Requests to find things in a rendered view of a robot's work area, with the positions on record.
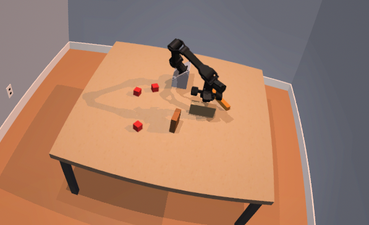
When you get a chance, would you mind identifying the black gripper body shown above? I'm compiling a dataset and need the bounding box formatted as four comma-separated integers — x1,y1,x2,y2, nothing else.
191,84,223,101

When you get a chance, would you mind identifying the orange long flat bar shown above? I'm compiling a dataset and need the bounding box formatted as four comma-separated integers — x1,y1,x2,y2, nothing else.
212,89,231,111

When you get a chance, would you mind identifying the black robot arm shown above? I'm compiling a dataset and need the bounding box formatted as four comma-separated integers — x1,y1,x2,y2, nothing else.
168,38,226,102

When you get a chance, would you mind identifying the small red cube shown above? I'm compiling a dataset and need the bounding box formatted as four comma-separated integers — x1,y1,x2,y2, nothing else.
133,121,143,132
134,87,142,97
151,83,159,92

